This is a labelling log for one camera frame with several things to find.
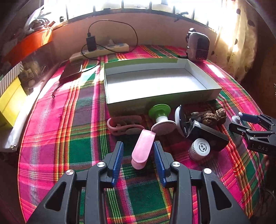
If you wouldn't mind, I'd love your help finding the small white grey knob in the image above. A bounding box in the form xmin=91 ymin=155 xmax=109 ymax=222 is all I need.
xmin=231 ymin=115 xmax=240 ymax=124

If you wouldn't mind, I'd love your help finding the pink plastic clip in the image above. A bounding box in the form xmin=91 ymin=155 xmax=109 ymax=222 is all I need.
xmin=131 ymin=129 xmax=156 ymax=170

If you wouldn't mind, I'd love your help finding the brown walnut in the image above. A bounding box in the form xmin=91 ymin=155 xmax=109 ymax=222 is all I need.
xmin=202 ymin=111 xmax=218 ymax=127
xmin=215 ymin=108 xmax=226 ymax=125

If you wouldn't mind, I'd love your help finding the black rectangular device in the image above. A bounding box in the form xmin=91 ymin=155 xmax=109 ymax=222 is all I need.
xmin=187 ymin=120 xmax=229 ymax=152

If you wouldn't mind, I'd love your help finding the pink silicone cable holder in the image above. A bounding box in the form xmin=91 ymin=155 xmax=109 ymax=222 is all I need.
xmin=107 ymin=115 xmax=144 ymax=136

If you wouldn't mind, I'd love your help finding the green white spool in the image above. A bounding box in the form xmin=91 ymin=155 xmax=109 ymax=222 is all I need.
xmin=148 ymin=104 xmax=176 ymax=136

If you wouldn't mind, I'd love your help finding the white round cap bottle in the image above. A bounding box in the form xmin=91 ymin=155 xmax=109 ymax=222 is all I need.
xmin=189 ymin=138 xmax=210 ymax=161

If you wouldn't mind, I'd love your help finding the black white round clamp mount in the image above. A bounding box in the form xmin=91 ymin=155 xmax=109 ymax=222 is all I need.
xmin=175 ymin=105 xmax=202 ymax=137

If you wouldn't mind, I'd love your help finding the plaid pink green blanket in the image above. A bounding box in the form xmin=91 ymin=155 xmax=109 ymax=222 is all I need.
xmin=17 ymin=44 xmax=266 ymax=224

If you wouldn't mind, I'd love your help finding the white green shallow box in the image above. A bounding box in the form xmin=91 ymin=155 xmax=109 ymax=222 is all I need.
xmin=104 ymin=58 xmax=222 ymax=117

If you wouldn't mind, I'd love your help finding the spotted cream curtain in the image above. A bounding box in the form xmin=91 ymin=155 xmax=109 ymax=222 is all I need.
xmin=210 ymin=1 xmax=258 ymax=83

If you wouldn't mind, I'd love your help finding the silver black space heater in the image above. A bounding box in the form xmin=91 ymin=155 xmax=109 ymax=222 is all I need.
xmin=185 ymin=28 xmax=210 ymax=62

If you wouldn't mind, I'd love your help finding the white power strip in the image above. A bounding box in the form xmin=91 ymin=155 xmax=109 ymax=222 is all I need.
xmin=69 ymin=43 xmax=129 ymax=62

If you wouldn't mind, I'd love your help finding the black charger adapter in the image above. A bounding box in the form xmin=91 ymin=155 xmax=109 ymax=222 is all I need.
xmin=86 ymin=32 xmax=97 ymax=52

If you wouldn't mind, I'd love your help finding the yellow storage box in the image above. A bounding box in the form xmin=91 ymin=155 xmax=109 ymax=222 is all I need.
xmin=1 ymin=78 xmax=26 ymax=130

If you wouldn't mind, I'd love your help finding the striped gift box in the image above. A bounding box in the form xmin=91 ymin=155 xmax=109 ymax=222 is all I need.
xmin=0 ymin=62 xmax=24 ymax=95

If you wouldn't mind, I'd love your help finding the orange planter box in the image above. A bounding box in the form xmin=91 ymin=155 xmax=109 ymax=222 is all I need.
xmin=1 ymin=28 xmax=53 ymax=66

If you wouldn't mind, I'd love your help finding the black charger cable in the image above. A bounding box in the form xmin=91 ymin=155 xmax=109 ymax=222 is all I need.
xmin=81 ymin=19 xmax=139 ymax=73

